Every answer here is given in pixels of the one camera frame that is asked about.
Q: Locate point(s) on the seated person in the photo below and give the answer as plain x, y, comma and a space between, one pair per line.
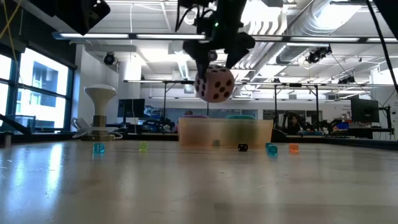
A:
293, 124

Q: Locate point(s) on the small black die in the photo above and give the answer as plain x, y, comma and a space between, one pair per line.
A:
242, 147

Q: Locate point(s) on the clear jar white lid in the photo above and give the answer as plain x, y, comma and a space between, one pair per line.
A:
100, 93

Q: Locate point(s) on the small yellow-green translucent die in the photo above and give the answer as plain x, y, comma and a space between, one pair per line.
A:
142, 146

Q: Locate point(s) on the large pink foam die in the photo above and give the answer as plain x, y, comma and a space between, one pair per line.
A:
214, 84

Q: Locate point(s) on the large window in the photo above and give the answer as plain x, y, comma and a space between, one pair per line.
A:
40, 93

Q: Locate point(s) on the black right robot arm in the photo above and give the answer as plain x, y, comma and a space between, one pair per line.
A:
230, 7

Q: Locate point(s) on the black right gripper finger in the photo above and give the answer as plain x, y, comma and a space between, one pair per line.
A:
202, 62
236, 49

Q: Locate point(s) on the silver ventilation duct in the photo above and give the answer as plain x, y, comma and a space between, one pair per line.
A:
311, 18

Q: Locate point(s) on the black background station frame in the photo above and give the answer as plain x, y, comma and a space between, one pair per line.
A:
186, 82
295, 84

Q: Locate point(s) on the black ceiling camera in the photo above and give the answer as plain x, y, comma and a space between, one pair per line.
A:
212, 56
317, 55
109, 58

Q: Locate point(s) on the overhead beam with light strips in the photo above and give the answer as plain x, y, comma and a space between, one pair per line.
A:
132, 36

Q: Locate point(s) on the small light blue die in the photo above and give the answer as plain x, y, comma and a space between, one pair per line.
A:
98, 147

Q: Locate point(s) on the small orange translucent die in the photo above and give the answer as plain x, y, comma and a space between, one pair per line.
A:
293, 148

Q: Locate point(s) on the black computer monitor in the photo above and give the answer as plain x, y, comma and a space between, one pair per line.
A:
364, 110
131, 108

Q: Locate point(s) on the small blue translucent die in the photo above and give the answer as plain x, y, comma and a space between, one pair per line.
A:
272, 150
268, 144

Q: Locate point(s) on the orange translucent plastic bin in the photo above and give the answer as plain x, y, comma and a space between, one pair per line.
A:
202, 133

